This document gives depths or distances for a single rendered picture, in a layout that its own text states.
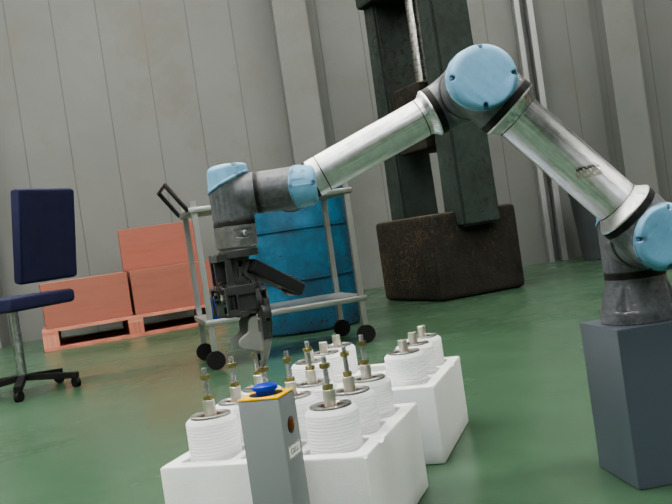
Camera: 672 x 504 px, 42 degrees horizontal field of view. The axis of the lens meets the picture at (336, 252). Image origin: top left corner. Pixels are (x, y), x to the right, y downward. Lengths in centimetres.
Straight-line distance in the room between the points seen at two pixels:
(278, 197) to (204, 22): 688
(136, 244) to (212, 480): 576
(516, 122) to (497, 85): 8
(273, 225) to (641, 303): 359
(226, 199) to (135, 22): 692
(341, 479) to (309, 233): 366
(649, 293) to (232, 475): 84
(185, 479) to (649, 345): 88
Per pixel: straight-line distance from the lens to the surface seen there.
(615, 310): 174
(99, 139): 826
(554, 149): 157
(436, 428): 202
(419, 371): 204
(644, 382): 172
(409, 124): 167
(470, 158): 596
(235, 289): 152
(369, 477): 149
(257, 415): 138
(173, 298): 684
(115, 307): 682
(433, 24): 606
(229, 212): 153
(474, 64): 154
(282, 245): 508
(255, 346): 155
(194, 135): 817
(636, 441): 173
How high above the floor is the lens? 55
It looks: 1 degrees down
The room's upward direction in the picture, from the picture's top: 8 degrees counter-clockwise
